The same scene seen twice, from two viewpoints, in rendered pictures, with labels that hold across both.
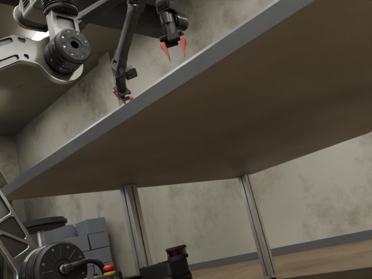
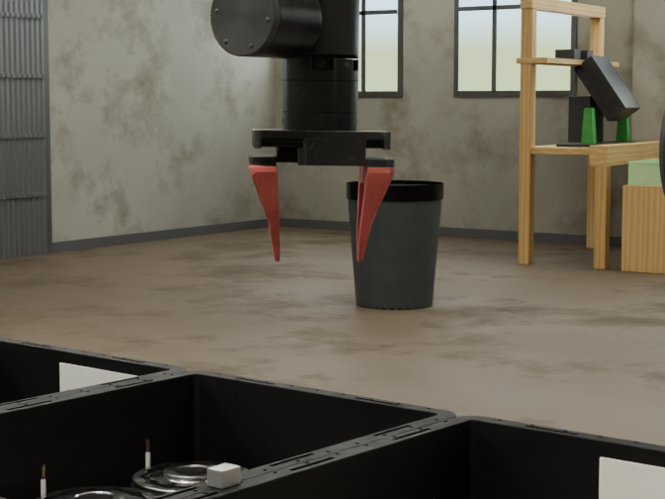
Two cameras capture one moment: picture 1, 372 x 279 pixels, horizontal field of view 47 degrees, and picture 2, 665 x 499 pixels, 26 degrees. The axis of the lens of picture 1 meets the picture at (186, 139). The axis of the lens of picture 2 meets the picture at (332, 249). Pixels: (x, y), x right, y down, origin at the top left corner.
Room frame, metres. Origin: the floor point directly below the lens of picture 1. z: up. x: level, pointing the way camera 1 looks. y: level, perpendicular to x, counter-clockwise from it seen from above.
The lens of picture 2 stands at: (2.70, -0.22, 1.18)
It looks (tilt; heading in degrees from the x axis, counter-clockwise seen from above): 6 degrees down; 170
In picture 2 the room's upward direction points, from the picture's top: straight up
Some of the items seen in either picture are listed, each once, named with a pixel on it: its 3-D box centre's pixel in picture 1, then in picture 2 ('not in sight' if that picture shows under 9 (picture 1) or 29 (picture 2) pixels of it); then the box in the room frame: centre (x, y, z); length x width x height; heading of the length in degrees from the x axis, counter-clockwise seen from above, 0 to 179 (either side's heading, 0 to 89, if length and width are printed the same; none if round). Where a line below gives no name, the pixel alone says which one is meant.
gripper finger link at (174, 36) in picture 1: (179, 47); (295, 199); (1.62, -0.06, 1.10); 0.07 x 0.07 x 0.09; 85
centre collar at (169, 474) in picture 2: not in sight; (192, 472); (1.51, -0.13, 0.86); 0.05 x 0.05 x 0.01
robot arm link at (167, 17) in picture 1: (168, 20); (317, 24); (1.62, -0.05, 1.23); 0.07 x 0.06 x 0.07; 136
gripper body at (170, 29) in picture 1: (170, 33); (320, 105); (1.62, -0.04, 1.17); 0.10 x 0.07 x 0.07; 85
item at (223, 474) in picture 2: not in sight; (224, 475); (1.80, -0.13, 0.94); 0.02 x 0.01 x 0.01; 131
